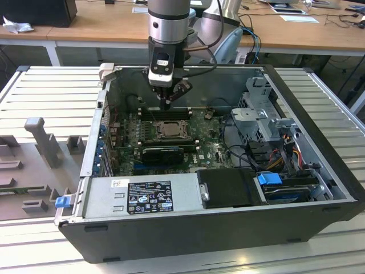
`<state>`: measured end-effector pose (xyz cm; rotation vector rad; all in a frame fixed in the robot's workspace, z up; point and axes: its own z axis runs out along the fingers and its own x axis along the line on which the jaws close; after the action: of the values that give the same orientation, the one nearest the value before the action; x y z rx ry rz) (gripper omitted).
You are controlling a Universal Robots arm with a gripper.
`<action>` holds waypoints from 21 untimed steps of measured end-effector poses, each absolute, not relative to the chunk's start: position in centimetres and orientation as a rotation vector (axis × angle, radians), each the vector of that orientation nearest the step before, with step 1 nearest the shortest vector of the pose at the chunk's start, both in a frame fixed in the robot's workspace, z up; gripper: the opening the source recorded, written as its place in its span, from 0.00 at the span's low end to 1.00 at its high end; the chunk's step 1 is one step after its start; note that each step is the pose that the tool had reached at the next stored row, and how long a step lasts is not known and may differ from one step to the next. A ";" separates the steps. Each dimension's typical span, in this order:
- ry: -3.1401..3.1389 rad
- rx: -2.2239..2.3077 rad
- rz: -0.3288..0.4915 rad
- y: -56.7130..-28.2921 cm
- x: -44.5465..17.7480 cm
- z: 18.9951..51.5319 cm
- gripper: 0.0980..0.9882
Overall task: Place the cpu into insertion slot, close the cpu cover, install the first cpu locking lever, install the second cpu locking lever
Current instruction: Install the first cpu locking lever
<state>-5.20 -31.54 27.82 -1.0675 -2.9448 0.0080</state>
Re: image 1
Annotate yellow red wire bundle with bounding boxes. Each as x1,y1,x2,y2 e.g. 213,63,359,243
267,134,304,172

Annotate grey parts rack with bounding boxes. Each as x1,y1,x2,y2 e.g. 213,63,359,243
0,116,90,222

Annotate CPU with silver top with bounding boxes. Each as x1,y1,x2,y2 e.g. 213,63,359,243
159,122,184,136

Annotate grey power supply box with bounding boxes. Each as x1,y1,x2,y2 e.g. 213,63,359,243
81,174,207,219

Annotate blue cables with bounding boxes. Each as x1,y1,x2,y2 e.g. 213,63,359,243
243,26,262,65

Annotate crumpled white paper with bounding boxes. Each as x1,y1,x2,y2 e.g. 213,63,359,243
2,15,35,35

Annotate green motherboard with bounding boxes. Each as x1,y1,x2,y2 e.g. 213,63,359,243
109,110,238,176

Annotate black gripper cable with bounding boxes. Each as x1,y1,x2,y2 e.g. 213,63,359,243
182,0,226,78

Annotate grey metal drive cage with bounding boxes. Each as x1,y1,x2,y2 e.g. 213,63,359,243
230,76,300,143

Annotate black computer tower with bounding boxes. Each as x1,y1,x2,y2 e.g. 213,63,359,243
0,0,78,28

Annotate black plastic shroud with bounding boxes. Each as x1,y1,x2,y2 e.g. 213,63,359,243
196,167,269,209

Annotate black wire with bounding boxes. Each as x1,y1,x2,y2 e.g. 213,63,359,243
223,118,252,170

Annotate pale blue teach pendant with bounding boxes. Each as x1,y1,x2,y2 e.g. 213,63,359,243
213,27,244,65

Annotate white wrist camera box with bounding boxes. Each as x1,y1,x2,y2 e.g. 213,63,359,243
147,51,175,87

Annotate CPU socket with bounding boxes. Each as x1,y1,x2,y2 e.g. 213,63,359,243
152,119,193,142

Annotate hard disk in blue carrier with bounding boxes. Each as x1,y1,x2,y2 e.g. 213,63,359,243
256,172,313,205

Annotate blue plastic latch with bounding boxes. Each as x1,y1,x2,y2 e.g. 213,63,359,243
55,196,71,209

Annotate black open PC case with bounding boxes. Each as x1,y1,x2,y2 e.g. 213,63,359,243
54,62,361,265

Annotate black graphics card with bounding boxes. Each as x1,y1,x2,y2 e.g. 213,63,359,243
141,146,185,166

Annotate wooden desk white legs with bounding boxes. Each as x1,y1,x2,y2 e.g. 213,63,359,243
238,0,365,115
0,0,152,68

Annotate black RAM slot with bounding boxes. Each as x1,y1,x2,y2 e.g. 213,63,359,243
139,110,192,115
139,107,191,112
140,116,193,121
139,113,192,118

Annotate metal socket cover frame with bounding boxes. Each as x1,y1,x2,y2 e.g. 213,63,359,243
153,120,191,140

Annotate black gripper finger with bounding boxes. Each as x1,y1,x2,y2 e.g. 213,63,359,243
170,79,191,102
153,84,172,111

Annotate pale paper sheet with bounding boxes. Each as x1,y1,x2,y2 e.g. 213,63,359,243
279,14,320,24

